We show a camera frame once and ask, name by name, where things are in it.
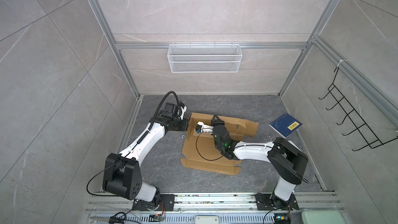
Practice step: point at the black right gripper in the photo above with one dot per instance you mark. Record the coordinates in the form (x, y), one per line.
(219, 123)

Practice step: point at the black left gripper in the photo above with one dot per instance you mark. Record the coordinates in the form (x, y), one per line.
(185, 125)

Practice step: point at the brown cardboard box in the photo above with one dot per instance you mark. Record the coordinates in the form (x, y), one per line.
(199, 149)

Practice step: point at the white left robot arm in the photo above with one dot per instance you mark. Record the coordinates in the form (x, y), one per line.
(122, 175)

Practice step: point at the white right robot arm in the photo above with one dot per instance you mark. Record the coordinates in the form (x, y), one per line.
(286, 158)

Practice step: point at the green box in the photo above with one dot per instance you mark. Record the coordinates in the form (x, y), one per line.
(322, 217)

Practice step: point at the blue book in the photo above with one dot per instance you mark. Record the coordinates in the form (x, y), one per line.
(285, 125)

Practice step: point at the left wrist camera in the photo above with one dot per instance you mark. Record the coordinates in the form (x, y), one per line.
(181, 111)

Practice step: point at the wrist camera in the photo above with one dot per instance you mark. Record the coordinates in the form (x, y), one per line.
(181, 111)
(203, 128)

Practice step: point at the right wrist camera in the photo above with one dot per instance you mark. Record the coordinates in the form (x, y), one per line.
(203, 128)

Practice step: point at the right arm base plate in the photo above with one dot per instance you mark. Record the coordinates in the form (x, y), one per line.
(267, 202)

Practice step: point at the white wire mesh basket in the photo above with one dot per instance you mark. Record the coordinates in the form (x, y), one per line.
(213, 58)

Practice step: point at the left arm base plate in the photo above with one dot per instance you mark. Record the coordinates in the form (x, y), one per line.
(160, 202)

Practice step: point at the black wire hook rack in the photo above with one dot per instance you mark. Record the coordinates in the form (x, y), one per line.
(352, 115)

